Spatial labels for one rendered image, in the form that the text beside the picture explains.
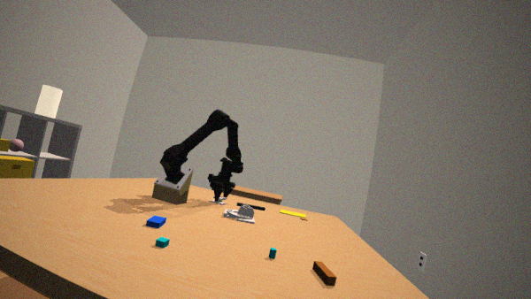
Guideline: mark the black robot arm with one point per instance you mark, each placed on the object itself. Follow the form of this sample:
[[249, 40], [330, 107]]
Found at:
[[176, 156]]

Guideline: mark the blue rectangular block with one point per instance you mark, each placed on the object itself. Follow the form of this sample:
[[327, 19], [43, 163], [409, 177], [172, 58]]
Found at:
[[155, 221]]

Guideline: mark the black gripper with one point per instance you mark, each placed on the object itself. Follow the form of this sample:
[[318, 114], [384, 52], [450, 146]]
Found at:
[[222, 184]]

